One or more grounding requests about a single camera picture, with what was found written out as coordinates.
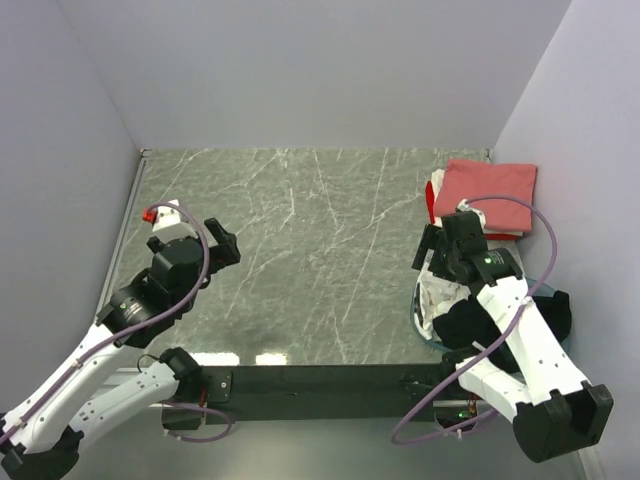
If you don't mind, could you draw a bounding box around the white printed t-shirt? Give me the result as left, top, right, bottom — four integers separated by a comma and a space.
411, 262, 470, 344

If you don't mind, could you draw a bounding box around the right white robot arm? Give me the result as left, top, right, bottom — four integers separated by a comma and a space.
414, 211, 614, 463

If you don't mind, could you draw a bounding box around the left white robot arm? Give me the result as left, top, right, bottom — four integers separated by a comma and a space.
1, 218, 241, 479

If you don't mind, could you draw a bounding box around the folded red t-shirt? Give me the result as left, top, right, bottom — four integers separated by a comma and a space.
425, 181, 523, 241

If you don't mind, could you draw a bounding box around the folded pink t-shirt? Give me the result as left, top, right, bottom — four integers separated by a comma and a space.
433, 158, 537, 234

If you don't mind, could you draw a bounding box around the black t-shirt in basket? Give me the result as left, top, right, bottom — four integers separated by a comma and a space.
434, 290, 572, 350

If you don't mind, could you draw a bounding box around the teal plastic basket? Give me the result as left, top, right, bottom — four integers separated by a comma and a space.
411, 269, 573, 352

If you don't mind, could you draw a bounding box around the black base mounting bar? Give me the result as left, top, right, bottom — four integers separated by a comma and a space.
173, 364, 446, 422

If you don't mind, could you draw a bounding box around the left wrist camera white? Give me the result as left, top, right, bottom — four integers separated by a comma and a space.
142, 199, 192, 242

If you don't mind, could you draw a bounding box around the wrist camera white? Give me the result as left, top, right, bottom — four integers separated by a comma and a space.
455, 199, 486, 228
142, 199, 192, 242

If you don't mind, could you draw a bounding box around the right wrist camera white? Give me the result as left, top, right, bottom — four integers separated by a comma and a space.
455, 199, 486, 228

